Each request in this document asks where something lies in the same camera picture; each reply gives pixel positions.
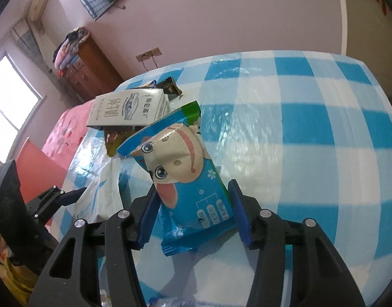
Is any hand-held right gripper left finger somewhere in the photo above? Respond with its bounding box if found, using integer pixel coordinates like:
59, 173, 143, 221
28, 188, 160, 307

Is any gold snack wrapper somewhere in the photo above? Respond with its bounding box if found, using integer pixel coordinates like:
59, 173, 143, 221
105, 125, 146, 159

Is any pile of folded blankets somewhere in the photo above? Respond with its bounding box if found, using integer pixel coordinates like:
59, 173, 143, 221
52, 27, 90, 71

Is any blue white checked tablecloth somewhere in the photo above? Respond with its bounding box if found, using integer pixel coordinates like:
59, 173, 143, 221
65, 50, 392, 307

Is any pink floral bedsheet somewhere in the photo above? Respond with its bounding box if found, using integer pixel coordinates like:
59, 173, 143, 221
15, 101, 98, 228

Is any blue cow print snack bag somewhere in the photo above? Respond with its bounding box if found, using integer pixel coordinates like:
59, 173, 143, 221
116, 101, 239, 257

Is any dark brown wrapper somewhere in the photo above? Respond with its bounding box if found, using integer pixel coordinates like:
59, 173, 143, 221
156, 76, 184, 101

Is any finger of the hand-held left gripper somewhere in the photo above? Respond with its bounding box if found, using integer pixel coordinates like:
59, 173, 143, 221
26, 185, 88, 228

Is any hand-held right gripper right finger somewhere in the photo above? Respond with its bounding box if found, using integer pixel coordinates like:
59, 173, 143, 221
227, 179, 367, 307

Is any white plastic bag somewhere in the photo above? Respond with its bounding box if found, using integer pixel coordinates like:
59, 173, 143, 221
74, 158, 125, 223

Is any grey curtain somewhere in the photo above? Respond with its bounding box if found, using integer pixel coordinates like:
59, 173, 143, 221
10, 19, 52, 75

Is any window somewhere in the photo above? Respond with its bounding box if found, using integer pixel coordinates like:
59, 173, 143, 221
0, 53, 45, 164

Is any wall socket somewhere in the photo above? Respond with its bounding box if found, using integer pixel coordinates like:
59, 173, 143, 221
136, 47, 161, 62

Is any wall air conditioner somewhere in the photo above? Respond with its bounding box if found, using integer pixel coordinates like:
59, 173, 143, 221
26, 0, 53, 23

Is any white door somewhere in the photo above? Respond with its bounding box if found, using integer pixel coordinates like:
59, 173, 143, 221
337, 0, 392, 103

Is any brown wooden dresser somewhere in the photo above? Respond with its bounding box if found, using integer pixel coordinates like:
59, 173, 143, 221
63, 35, 125, 105

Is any white milk carton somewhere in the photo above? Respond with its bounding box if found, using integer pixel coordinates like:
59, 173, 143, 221
85, 89, 173, 129

